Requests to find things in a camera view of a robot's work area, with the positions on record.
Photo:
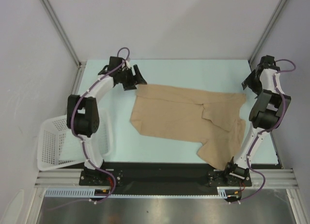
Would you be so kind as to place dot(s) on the beige t shirt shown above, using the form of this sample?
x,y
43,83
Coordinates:
x,y
210,118

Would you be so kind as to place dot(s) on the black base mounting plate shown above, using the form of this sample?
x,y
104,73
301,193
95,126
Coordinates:
x,y
204,174

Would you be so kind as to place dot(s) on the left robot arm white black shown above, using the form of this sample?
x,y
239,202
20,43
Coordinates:
x,y
82,110

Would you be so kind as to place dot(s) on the left aluminium frame post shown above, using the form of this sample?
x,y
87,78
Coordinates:
x,y
61,31

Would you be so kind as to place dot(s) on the aluminium frame post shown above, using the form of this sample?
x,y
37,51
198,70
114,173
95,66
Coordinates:
x,y
61,31
267,30

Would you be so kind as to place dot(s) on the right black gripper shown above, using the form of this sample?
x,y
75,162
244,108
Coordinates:
x,y
253,78

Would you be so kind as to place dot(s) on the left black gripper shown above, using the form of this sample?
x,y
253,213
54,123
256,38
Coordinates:
x,y
134,80

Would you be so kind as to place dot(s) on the white perforated plastic basket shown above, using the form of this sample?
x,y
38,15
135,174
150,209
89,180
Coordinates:
x,y
58,147

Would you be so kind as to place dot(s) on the slotted cable duct rail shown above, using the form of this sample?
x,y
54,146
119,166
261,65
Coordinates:
x,y
93,193

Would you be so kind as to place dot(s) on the right aluminium frame post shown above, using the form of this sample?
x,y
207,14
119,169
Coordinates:
x,y
267,30

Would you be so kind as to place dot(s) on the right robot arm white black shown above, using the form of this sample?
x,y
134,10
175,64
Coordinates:
x,y
266,114

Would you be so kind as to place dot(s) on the aluminium front rail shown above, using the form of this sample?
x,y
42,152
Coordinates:
x,y
274,178

